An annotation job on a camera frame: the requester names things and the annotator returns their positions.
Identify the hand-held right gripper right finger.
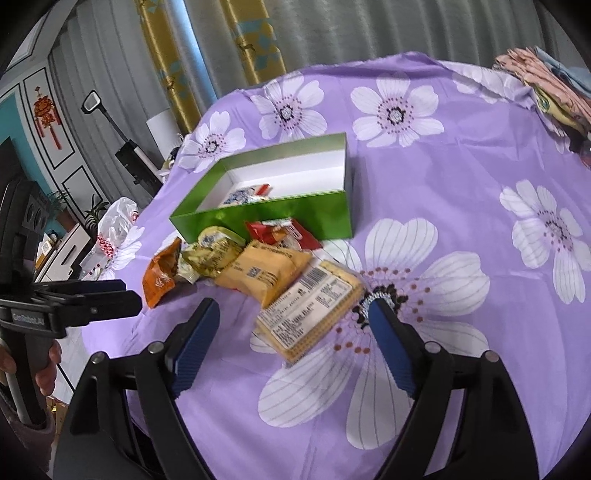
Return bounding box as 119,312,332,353
368,298,539,480

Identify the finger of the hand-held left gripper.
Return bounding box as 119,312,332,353
44,278,129,297
60,290,142,329

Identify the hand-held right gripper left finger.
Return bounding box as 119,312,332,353
53,298,221,480

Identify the clear cracker packet white label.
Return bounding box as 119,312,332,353
253,259,368,367

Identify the yellow snack packet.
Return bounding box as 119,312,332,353
215,240,313,309

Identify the red snack packet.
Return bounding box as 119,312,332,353
244,218,324,252

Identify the green cardboard box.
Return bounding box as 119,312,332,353
168,132,354,243

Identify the person's left forearm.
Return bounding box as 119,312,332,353
0,388,58,472

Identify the person's left hand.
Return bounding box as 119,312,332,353
34,342,63,394

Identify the white media cabinet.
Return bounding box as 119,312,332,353
34,224,96,283

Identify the orange snack packet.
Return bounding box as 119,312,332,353
143,237,183,309

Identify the white plastic bag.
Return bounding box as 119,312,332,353
81,197,144,280

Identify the green potted plant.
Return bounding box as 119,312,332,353
85,196,110,237
47,189,71,223

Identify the gold green snack packet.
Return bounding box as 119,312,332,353
180,226,245,283

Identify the black television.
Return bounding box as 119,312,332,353
0,136,22,195

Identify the black floor stand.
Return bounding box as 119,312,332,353
81,91,163,198

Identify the blue white snack packet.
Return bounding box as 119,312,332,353
221,188,254,207

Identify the white cylinder lamp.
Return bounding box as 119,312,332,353
147,109,172,160

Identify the purple floral sheet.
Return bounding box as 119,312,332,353
76,51,591,480

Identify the grey curtain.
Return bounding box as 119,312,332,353
182,0,555,100
48,0,195,208

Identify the gold patterned curtain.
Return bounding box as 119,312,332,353
134,0,205,134
219,0,289,86

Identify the stack of folded clothes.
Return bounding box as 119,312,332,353
493,45,591,167

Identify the red knot wall decoration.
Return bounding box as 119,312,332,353
33,85,64,149

